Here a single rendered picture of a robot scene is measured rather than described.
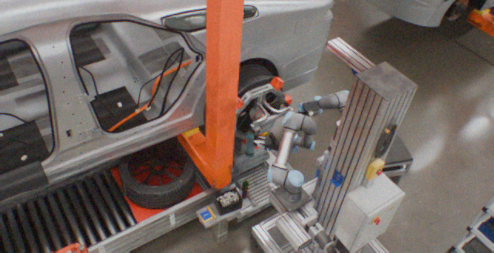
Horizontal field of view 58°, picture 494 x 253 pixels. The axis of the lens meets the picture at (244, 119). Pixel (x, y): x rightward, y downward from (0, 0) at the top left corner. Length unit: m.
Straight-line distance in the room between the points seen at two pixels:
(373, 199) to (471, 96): 3.47
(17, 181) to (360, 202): 2.37
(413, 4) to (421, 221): 2.43
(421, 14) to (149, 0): 3.41
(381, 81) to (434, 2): 3.09
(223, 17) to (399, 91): 1.05
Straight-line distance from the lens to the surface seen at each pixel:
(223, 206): 3.63
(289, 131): 3.24
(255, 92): 3.70
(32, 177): 3.56
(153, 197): 3.81
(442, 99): 6.04
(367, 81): 2.55
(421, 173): 5.03
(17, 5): 3.12
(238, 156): 4.38
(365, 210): 2.96
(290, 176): 3.23
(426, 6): 5.59
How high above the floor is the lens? 3.57
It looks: 45 degrees down
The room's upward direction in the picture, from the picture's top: 5 degrees clockwise
